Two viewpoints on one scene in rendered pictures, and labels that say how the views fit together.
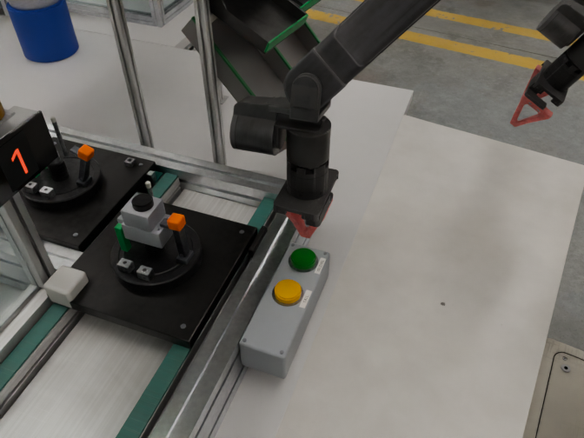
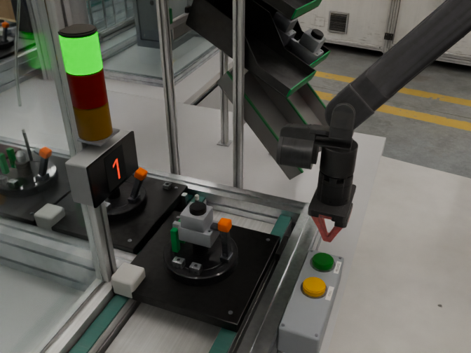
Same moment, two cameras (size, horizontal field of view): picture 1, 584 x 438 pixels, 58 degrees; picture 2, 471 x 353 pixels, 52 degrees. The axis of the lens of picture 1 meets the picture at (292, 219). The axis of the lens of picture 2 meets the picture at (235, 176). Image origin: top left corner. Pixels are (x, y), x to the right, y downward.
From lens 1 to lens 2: 18 cm
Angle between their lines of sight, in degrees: 11
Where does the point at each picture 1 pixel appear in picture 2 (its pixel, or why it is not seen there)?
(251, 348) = (289, 331)
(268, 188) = (284, 206)
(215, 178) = (237, 199)
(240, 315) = (276, 305)
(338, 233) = (340, 247)
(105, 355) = (160, 340)
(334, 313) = (346, 312)
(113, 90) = (137, 135)
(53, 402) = not seen: outside the picture
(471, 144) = (441, 179)
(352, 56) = (380, 90)
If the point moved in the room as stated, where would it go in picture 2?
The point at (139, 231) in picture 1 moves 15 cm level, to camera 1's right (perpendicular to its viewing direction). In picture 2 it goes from (193, 232) to (278, 234)
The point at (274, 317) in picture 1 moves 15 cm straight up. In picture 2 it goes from (305, 307) to (312, 240)
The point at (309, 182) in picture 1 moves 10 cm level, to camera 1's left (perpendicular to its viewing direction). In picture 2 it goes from (339, 190) to (278, 190)
